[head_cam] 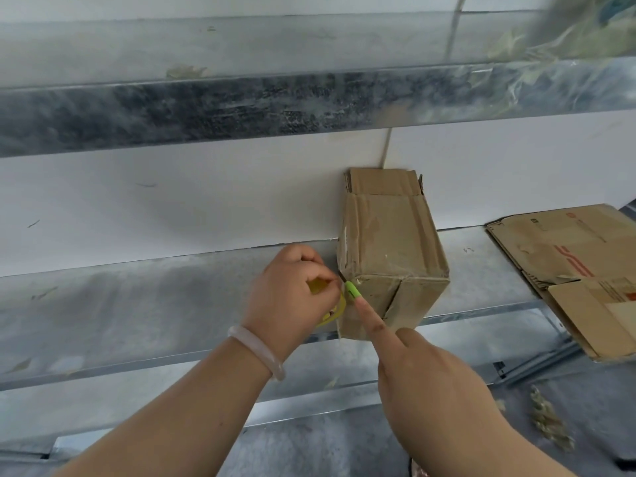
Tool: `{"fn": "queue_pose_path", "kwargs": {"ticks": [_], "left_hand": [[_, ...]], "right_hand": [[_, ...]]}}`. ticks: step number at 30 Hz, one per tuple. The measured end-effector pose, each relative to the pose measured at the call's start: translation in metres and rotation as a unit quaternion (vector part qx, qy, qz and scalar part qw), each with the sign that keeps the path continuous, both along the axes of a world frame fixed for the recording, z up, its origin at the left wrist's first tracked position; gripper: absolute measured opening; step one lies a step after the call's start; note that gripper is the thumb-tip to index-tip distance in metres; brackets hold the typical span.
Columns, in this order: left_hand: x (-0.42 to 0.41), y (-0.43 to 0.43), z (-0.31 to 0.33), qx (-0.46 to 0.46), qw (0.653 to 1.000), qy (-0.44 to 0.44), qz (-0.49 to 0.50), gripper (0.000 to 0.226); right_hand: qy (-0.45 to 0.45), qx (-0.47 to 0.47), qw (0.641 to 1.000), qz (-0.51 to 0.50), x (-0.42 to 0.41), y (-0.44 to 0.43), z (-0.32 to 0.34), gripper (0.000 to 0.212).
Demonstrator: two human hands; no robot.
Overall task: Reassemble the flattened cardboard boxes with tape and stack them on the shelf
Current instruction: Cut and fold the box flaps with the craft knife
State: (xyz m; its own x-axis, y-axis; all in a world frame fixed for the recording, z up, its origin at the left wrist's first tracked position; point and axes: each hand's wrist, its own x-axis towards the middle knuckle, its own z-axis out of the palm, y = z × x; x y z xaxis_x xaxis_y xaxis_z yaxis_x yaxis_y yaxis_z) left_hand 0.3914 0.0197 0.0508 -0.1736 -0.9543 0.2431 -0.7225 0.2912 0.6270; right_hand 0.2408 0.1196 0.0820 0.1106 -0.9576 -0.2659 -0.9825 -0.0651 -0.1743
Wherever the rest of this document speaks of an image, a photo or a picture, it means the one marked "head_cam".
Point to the person's left hand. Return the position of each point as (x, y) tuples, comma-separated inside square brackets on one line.
[(288, 303)]

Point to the person's right hand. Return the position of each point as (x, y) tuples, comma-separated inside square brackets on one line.
[(432, 392)]

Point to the yellow tape roll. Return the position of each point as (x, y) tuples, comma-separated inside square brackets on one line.
[(318, 285)]

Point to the green utility knife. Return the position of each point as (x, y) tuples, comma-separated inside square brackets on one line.
[(353, 290)]

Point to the small labelled cardboard box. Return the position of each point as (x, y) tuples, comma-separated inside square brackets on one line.
[(392, 233)]

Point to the large red-printed cardboard box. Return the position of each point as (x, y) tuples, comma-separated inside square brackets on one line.
[(561, 233)]

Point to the person's left forearm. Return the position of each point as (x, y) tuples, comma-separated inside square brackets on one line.
[(174, 427)]

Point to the small crumpled tape scrap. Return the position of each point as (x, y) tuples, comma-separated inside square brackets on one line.
[(186, 71)]

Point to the pile of clear tape scraps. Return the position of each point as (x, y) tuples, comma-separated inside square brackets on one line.
[(561, 49)]

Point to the pile of beige paper scraps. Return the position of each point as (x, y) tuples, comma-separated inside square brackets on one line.
[(549, 417)]

